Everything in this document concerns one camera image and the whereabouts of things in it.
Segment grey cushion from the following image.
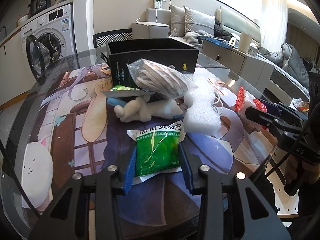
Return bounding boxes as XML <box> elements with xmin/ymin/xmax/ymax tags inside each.
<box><xmin>184</xmin><ymin>6</ymin><xmax>215</xmax><ymax>35</ymax></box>

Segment anime print desk mat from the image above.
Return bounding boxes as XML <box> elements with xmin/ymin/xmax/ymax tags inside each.
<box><xmin>22</xmin><ymin>65</ymin><xmax>276</xmax><ymax>230</ymax></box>

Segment beige cushion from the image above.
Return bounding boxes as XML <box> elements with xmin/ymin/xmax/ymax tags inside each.
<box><xmin>170</xmin><ymin>4</ymin><xmax>185</xmax><ymax>37</ymax></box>

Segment grey sofa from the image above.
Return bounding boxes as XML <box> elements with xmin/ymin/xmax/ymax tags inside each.
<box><xmin>132</xmin><ymin>10</ymin><xmax>220</xmax><ymax>48</ymax></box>

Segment black cardboard box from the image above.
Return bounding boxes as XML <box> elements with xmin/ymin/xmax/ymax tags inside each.
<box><xmin>100</xmin><ymin>38</ymin><xmax>199</xmax><ymax>88</ymax></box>

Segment blue folder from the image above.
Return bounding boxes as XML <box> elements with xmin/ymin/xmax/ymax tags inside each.
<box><xmin>203</xmin><ymin>37</ymin><xmax>234</xmax><ymax>48</ymax></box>

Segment white foam sheet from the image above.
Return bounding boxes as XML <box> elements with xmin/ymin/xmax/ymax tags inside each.
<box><xmin>183</xmin><ymin>74</ymin><xmax>221</xmax><ymax>135</ymax></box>

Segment grey puffer coat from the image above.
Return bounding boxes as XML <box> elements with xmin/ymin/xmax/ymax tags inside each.
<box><xmin>258</xmin><ymin>43</ymin><xmax>309</xmax><ymax>88</ymax></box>

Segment red balloon glue packet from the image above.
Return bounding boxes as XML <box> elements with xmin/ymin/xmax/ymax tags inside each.
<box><xmin>235</xmin><ymin>86</ymin><xmax>267</xmax><ymax>114</ymax></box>

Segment white plush toy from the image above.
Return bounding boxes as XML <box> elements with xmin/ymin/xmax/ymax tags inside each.
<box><xmin>107</xmin><ymin>96</ymin><xmax>183</xmax><ymax>123</ymax></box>

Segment green medicine sachet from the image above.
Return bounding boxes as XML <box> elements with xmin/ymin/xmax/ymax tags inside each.
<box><xmin>127</xmin><ymin>121</ymin><xmax>185</xmax><ymax>185</ymax></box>

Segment grey drawer cabinet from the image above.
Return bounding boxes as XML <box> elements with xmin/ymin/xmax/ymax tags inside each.
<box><xmin>201</xmin><ymin>39</ymin><xmax>274</xmax><ymax>92</ymax></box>

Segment black jacket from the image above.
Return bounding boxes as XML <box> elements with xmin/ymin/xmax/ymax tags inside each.
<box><xmin>214</xmin><ymin>18</ymin><xmax>233</xmax><ymax>41</ymax></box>

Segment black pressure cooker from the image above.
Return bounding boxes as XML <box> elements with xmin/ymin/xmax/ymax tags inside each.
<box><xmin>28</xmin><ymin>0</ymin><xmax>52</xmax><ymax>17</ymax></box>

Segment white washing machine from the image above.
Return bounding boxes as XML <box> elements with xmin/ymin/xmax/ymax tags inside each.
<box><xmin>21</xmin><ymin>4</ymin><xmax>77</xmax><ymax>81</ymax></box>

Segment grey crumpled clothing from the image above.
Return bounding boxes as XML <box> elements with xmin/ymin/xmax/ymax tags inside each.
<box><xmin>184</xmin><ymin>30</ymin><xmax>213</xmax><ymax>47</ymax></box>

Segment white paper cup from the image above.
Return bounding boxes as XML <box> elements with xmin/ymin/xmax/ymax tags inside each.
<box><xmin>238</xmin><ymin>32</ymin><xmax>252</xmax><ymax>53</ymax></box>

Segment person's right hand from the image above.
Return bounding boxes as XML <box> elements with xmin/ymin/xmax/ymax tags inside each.
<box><xmin>285</xmin><ymin>155</ymin><xmax>320</xmax><ymax>184</ymax></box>

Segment black patterned chair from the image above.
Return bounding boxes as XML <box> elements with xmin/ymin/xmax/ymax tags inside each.
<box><xmin>93</xmin><ymin>28</ymin><xmax>132</xmax><ymax>48</ymax></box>

